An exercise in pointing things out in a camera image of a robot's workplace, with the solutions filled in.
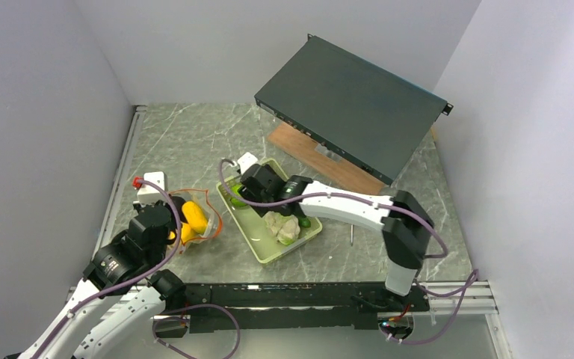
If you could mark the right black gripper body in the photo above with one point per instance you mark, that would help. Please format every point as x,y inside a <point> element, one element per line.
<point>247,194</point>

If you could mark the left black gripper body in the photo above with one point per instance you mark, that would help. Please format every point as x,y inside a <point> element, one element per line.
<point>158,253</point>

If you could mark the small yellow pepper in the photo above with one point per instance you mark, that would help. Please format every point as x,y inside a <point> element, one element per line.
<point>187,233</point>

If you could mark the clear orange zip bag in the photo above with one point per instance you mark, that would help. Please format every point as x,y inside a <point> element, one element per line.
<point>200,197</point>

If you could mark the light green pepper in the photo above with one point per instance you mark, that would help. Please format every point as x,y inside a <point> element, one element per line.
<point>236,199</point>

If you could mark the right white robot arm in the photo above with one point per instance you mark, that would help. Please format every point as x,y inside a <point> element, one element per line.
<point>402,223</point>

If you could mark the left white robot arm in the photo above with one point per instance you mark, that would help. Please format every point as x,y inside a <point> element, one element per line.
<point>122,285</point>

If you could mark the green plastic basket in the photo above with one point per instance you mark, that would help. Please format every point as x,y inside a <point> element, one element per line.
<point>249,221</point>

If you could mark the white cauliflower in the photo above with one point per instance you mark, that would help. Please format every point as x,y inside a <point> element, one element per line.
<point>285,229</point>

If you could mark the dark green cucumber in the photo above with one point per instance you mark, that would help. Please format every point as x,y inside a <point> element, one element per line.
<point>304,222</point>

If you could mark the brown wooden board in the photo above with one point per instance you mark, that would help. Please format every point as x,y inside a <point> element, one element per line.
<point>304,149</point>

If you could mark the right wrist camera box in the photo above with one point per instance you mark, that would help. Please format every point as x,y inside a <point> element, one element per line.
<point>246,161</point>

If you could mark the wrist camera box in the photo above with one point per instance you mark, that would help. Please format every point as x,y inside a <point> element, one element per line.
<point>246,161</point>
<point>146,194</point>

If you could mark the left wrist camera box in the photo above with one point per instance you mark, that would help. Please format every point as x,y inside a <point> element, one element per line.
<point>146,194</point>

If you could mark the black network switch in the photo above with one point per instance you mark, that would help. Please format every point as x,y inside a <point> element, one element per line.
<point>369,116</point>

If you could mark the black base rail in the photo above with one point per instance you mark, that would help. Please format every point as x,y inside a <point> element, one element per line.
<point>208,307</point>

